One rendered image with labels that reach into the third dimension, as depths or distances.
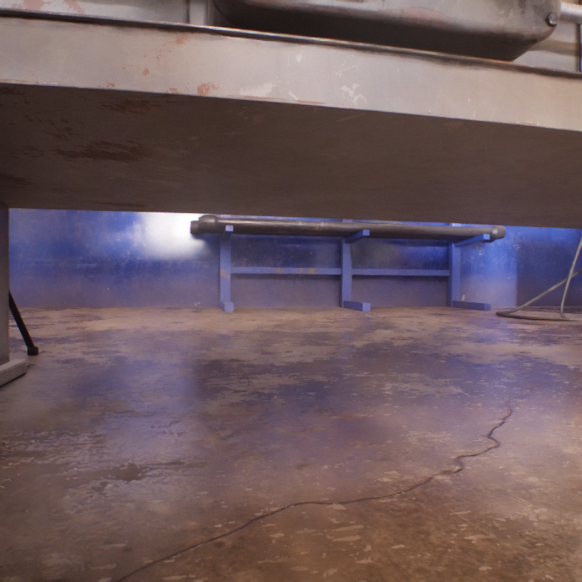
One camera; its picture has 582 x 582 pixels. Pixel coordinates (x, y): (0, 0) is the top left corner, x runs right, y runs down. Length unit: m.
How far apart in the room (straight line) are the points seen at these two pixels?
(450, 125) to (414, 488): 0.40
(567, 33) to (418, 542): 0.77
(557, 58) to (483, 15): 0.30
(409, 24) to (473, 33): 0.08
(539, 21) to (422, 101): 0.18
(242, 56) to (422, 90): 0.19
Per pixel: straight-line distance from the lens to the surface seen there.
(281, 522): 0.49
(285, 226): 3.45
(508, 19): 0.63
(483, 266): 4.63
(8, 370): 1.17
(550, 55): 0.89
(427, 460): 0.65
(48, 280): 4.01
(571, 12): 0.82
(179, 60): 0.49
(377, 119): 0.54
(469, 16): 0.61
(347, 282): 3.92
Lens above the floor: 0.23
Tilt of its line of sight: 1 degrees down
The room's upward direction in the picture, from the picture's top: 1 degrees clockwise
